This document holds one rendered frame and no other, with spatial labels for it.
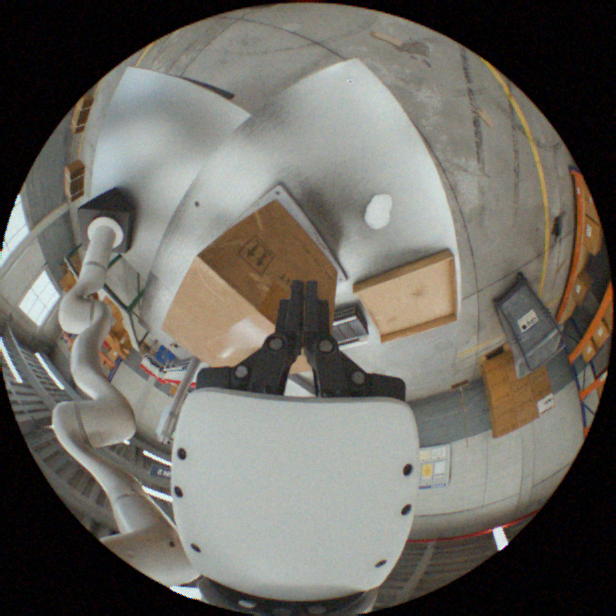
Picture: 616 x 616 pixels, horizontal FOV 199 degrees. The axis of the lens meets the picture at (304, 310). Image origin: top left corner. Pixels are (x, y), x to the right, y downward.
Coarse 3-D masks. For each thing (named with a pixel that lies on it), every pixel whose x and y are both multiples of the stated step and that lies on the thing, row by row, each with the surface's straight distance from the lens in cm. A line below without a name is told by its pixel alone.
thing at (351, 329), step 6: (342, 324) 56; (348, 324) 57; (354, 324) 56; (360, 324) 56; (336, 330) 59; (342, 330) 59; (348, 330) 59; (354, 330) 59; (360, 330) 59; (336, 336) 62; (342, 336) 61; (348, 336) 61; (354, 336) 61
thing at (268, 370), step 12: (276, 336) 9; (264, 348) 8; (276, 348) 9; (288, 348) 9; (264, 360) 8; (276, 360) 8; (264, 372) 8; (276, 372) 8; (288, 372) 10; (252, 384) 8; (264, 384) 8; (276, 384) 8
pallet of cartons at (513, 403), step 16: (480, 368) 360; (496, 368) 339; (512, 368) 342; (544, 368) 355; (496, 384) 332; (512, 384) 335; (528, 384) 340; (544, 384) 349; (496, 400) 327; (512, 400) 330; (528, 400) 336; (544, 400) 345; (496, 416) 324; (512, 416) 328; (528, 416) 334; (496, 432) 324
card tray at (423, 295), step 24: (408, 264) 50; (432, 264) 48; (360, 288) 49; (384, 288) 53; (408, 288) 55; (432, 288) 58; (456, 288) 57; (384, 312) 60; (408, 312) 62; (432, 312) 65; (456, 312) 66; (384, 336) 68; (408, 336) 66
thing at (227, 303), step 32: (256, 224) 30; (288, 224) 38; (224, 256) 22; (256, 256) 25; (288, 256) 31; (320, 256) 42; (192, 288) 24; (224, 288) 21; (256, 288) 22; (288, 288) 26; (320, 288) 34; (192, 320) 31; (224, 320) 26; (256, 320) 22; (192, 352) 46; (224, 352) 35
